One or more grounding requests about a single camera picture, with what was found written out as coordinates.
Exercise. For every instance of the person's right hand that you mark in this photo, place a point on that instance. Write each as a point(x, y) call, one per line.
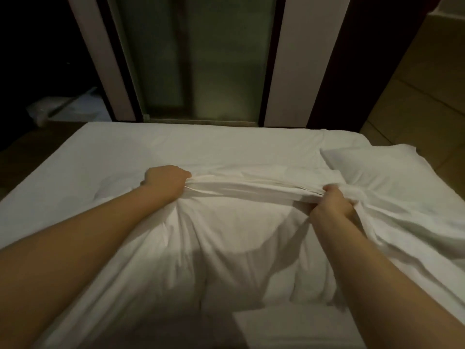
point(330, 203)

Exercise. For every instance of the person's left hand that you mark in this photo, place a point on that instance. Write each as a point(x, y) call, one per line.
point(168, 181)

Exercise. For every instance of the white bed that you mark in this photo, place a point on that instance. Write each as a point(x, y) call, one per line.
point(109, 145)

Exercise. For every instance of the white pillow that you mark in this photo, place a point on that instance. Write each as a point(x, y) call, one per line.
point(392, 170)

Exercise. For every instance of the white duvet cover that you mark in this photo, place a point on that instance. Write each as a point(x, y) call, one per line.
point(232, 243)

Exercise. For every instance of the person's right forearm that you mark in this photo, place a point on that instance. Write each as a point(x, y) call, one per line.
point(385, 287)

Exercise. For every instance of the person's left forearm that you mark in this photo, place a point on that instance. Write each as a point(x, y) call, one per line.
point(72, 258)

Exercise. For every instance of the white floor cloth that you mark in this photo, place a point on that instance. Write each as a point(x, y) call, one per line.
point(65, 106)

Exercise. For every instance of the tan padded headboard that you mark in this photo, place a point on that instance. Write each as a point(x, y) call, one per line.
point(429, 98)

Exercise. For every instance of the dark wooden wall panel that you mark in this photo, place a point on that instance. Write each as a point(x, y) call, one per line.
point(363, 54)

